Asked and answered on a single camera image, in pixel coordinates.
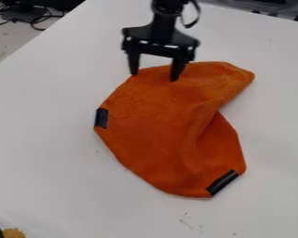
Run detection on orange cloth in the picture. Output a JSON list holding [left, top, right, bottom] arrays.
[[92, 60, 256, 199]]

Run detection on yellow cloth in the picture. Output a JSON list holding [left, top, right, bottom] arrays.
[[1, 227, 28, 238]]

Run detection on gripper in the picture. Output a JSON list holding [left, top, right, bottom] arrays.
[[120, 12, 202, 83]]

